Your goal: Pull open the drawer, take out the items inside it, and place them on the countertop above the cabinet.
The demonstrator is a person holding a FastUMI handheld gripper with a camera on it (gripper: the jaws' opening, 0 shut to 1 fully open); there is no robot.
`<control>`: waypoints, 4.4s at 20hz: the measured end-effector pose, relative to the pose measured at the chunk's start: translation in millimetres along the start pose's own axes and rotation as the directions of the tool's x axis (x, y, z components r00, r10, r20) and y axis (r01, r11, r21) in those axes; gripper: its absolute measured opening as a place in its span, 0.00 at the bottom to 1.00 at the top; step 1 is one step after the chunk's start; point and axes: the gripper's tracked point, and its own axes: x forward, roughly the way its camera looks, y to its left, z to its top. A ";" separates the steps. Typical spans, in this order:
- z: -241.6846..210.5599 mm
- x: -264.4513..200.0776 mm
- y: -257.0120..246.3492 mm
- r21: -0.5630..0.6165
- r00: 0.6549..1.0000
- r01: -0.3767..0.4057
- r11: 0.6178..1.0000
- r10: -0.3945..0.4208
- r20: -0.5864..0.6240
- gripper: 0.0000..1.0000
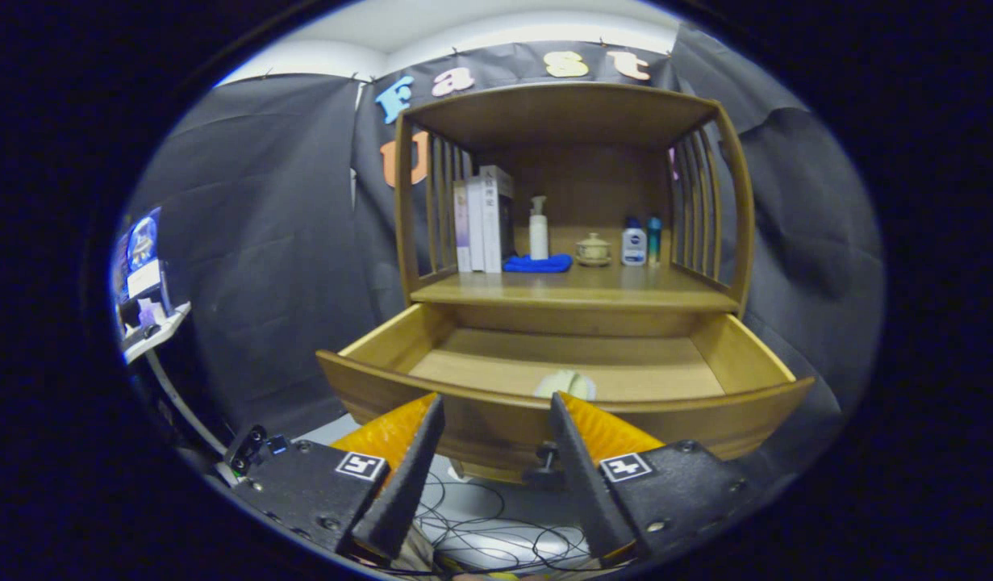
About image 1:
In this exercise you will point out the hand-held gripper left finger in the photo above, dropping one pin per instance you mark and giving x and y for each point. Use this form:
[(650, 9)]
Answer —
[(403, 484)]

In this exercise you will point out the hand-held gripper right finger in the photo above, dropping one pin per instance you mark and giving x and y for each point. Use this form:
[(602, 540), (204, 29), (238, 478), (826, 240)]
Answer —
[(585, 484)]

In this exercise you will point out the pale green ceramic dish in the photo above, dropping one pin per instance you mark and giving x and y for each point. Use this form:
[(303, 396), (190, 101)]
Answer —
[(565, 385)]

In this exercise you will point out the wooden countertop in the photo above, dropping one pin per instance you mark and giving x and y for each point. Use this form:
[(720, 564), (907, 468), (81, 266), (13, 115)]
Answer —
[(593, 286)]

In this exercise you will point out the wooden cabinet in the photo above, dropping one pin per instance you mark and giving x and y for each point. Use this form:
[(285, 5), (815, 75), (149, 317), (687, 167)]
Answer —
[(585, 177)]

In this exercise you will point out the blue folded cloth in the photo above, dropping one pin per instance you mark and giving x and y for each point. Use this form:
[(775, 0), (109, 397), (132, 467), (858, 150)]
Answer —
[(536, 264)]

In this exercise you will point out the lidded ceramic tea cup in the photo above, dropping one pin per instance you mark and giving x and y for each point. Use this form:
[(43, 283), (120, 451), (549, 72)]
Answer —
[(593, 250)]

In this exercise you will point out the white bottle blue cap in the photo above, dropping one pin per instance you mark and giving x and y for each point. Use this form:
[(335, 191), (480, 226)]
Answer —
[(633, 246)]

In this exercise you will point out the white pump bottle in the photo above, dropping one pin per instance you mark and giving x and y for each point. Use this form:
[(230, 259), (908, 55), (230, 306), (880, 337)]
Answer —
[(539, 238)]

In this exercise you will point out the teal slim bottle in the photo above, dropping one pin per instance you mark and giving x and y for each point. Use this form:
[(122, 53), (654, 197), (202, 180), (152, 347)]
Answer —
[(654, 240)]

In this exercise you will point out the purple spine book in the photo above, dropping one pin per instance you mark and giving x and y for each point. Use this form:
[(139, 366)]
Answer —
[(461, 234)]

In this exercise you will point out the thin white book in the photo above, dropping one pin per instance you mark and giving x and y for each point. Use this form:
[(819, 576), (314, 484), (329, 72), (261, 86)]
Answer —
[(475, 230)]

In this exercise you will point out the white book dark cover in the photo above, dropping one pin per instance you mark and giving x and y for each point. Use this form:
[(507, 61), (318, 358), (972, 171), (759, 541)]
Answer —
[(492, 222)]

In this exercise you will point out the white stand tray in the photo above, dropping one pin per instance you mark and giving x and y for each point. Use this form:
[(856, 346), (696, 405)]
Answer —
[(153, 335)]

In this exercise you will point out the lit display screen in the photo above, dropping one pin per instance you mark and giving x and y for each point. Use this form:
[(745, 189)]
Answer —
[(143, 250)]

